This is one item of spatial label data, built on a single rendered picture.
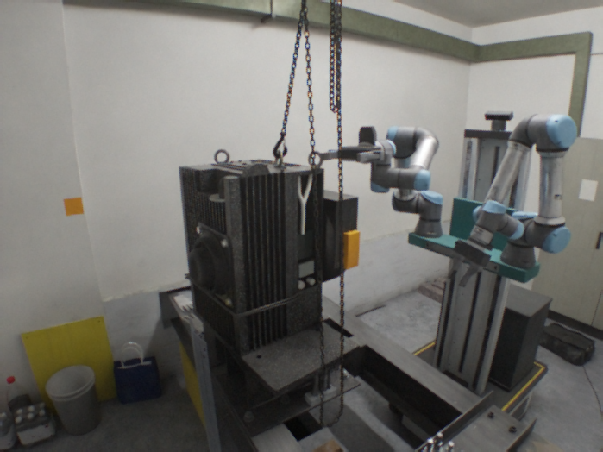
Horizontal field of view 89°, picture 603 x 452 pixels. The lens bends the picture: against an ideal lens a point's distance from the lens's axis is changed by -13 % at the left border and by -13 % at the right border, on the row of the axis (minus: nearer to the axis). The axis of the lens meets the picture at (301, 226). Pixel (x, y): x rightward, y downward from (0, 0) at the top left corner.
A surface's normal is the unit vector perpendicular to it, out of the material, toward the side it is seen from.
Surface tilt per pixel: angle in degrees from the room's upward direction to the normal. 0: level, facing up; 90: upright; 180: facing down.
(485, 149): 90
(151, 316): 90
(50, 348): 87
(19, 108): 90
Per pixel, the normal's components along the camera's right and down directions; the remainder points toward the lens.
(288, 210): 0.62, 0.22
